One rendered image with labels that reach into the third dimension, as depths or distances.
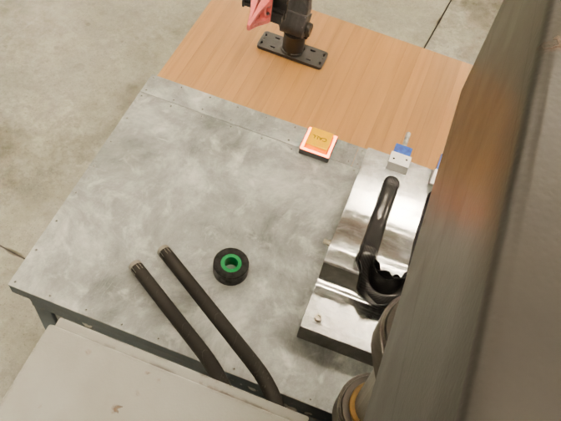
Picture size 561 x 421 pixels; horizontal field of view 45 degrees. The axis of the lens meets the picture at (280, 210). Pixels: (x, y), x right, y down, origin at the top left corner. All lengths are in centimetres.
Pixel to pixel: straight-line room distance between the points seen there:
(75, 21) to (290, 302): 211
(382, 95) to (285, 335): 78
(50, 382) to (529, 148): 60
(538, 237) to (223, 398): 55
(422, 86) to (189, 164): 72
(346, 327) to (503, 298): 126
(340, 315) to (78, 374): 81
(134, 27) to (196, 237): 181
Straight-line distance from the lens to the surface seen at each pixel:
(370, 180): 162
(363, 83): 195
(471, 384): 18
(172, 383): 73
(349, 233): 149
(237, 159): 172
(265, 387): 131
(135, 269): 152
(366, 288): 148
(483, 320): 19
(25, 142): 285
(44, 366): 75
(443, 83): 203
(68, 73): 307
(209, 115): 181
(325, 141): 173
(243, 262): 151
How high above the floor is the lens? 216
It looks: 56 degrees down
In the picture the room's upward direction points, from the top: 10 degrees clockwise
